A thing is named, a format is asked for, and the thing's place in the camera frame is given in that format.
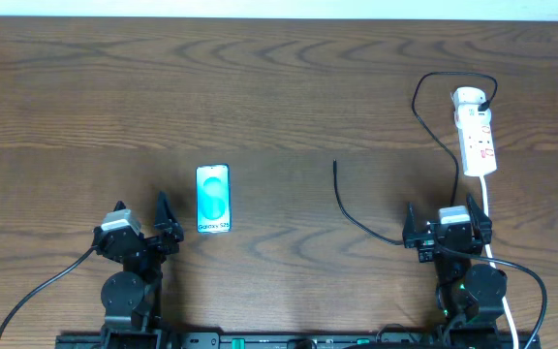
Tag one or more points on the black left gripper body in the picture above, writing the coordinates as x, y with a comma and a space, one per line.
150, 242

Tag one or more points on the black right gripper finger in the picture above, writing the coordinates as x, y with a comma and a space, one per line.
409, 225
479, 218

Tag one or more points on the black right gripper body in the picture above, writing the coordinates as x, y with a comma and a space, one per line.
425, 246

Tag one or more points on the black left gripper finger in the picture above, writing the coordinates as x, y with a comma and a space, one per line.
165, 220
119, 206

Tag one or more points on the turquoise screen smartphone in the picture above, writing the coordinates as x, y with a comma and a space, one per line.
213, 199

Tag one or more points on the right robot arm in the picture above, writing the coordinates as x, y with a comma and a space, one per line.
470, 294

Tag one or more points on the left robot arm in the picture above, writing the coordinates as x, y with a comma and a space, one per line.
132, 297

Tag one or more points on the white USB charger plug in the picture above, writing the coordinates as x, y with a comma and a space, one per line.
468, 95

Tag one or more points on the white power strip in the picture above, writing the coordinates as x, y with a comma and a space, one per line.
475, 138

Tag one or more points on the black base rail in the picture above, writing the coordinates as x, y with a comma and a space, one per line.
391, 339

